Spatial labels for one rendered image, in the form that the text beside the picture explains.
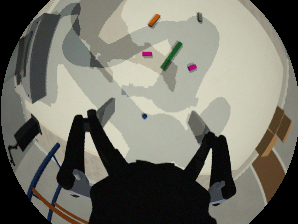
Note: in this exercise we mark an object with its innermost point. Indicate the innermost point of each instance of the orange rod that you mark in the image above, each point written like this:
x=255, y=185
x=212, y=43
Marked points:
x=153, y=21

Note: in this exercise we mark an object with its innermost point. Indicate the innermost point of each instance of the dark green rod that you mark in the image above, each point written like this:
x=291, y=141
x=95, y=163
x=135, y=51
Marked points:
x=171, y=55

